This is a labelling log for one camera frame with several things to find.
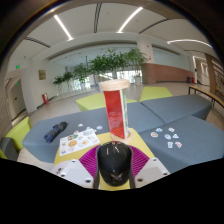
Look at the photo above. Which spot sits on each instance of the long grey upholstered bench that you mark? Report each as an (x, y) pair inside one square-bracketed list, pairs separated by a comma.
[(83, 118)]

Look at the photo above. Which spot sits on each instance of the group of small stickers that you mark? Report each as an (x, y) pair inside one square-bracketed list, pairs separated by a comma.
[(154, 134)]

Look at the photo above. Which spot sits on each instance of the dark blue folded umbrella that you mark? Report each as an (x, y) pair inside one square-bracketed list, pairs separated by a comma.
[(55, 132)]

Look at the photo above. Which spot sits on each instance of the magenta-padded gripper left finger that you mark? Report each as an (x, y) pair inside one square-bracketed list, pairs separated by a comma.
[(88, 160)]

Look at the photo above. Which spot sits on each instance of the lime green upholstered bench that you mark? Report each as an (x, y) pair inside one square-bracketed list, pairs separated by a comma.
[(155, 93), (90, 101)]

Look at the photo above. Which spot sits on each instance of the row of potted plants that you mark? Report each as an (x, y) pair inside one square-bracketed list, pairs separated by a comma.
[(103, 63)]

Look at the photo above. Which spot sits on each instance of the wooden bench with black frame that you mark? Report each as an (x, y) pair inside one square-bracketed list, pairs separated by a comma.
[(203, 91)]

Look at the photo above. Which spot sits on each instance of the lime green corner bench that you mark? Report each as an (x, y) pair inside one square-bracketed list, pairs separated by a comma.
[(18, 131)]

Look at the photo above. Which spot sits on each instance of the ceiling strip lights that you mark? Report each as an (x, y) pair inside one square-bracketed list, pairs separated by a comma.
[(63, 28)]

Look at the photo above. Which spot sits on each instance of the black computer mouse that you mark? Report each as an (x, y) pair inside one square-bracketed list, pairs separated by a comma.
[(114, 163)]

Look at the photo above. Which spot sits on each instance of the dark grey ottoman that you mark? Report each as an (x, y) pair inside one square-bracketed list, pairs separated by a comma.
[(8, 148)]

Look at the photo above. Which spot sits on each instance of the green exit sign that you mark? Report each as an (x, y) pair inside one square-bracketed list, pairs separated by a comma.
[(17, 66)]

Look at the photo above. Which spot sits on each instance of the brass wall plaque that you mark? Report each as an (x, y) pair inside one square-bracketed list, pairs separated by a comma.
[(42, 74)]

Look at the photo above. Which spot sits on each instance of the grey bench with stickers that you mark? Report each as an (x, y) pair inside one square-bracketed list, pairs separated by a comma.
[(200, 143)]

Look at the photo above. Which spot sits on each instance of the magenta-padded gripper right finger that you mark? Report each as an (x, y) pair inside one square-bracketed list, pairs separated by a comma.
[(140, 160)]

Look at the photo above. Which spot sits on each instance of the red fire extinguisher box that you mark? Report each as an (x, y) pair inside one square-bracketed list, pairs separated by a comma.
[(45, 98)]

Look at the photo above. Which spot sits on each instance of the white sticker sheet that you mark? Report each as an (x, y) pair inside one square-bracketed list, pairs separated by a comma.
[(78, 143)]

